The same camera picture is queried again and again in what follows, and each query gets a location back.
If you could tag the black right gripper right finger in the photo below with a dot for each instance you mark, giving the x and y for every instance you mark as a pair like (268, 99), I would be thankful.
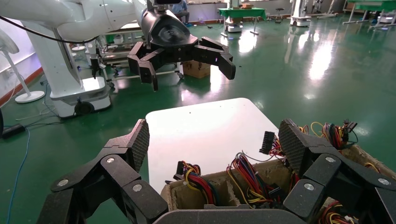
(328, 173)

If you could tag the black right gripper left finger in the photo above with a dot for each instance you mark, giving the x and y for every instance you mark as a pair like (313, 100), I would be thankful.
(117, 173)

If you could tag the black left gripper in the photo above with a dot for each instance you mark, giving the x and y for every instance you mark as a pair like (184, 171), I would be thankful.
(167, 34)

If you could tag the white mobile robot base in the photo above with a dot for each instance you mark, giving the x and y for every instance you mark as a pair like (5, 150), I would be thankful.
(234, 28)

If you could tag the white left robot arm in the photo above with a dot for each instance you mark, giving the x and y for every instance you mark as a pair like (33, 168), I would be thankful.
(86, 15)

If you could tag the white metal cart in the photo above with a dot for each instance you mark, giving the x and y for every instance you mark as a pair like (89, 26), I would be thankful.
(168, 73)

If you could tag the brown cardboard box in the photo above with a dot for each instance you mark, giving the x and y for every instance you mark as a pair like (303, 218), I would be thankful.
(196, 69)

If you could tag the seated person blue shirt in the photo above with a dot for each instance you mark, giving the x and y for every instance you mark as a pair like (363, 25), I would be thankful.
(179, 7)

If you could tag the power supply long black connector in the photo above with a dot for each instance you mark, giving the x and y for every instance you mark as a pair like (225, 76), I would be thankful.
(266, 142)

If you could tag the brown pulp compartment box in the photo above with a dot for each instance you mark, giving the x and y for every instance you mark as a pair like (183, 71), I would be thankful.
(191, 191)

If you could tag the green cloth table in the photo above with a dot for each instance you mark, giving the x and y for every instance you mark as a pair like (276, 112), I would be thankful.
(371, 5)
(241, 13)

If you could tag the black power adapter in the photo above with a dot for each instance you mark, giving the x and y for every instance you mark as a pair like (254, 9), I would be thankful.
(14, 130)

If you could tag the black stool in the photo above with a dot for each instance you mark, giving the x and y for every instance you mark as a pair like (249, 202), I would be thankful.
(279, 10)

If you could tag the white standing fan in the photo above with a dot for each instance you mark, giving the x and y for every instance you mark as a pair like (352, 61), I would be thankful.
(29, 96)

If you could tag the white robot torso and base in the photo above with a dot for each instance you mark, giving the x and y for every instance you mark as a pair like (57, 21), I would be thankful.
(62, 68)

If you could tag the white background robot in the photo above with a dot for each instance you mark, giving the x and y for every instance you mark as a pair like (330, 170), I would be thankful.
(300, 21)

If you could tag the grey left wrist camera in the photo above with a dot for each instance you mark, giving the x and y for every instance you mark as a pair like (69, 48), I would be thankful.
(165, 3)

